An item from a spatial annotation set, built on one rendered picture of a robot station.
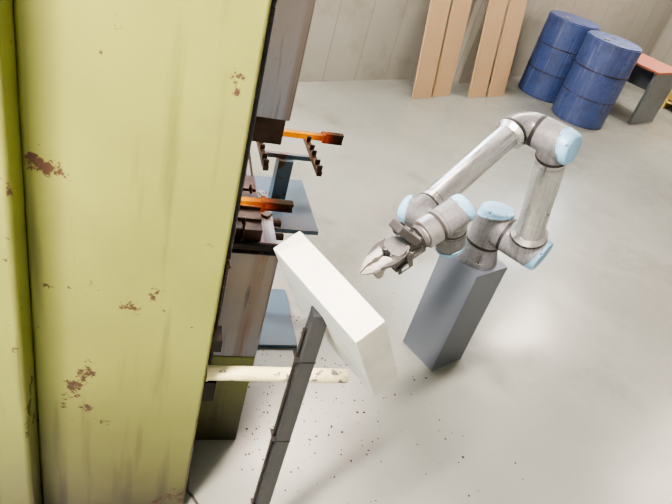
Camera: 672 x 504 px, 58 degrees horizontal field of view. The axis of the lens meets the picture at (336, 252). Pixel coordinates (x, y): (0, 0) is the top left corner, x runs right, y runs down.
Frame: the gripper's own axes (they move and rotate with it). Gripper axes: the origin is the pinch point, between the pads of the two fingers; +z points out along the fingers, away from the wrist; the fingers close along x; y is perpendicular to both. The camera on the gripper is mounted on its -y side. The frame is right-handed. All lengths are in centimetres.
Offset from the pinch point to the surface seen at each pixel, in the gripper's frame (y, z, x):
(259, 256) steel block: 8.3, 18.4, 30.7
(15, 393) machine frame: -9, 89, 20
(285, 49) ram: -50, -8, 32
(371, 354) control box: -12.9, 16.6, -28.5
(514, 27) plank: 255, -391, 319
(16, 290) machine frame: -37, 72, 20
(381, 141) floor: 208, -156, 235
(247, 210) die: 1.9, 13.4, 43.6
